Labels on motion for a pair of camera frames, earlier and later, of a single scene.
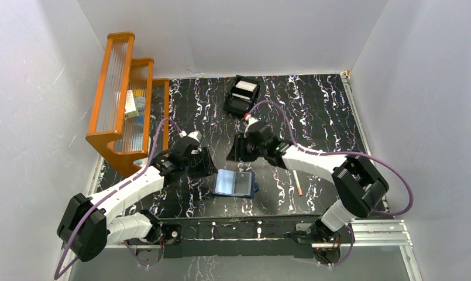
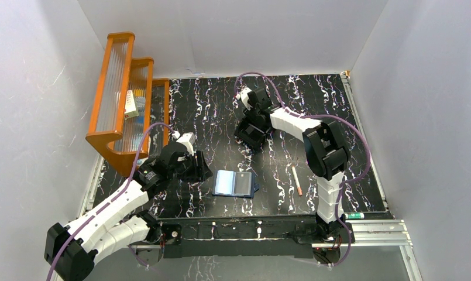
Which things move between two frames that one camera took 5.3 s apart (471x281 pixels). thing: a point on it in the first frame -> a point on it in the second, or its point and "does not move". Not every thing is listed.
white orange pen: [299, 188] does not move
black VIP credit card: [243, 181] does not move
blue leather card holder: [235, 184] does not move
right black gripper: [236, 153] -> [250, 115]
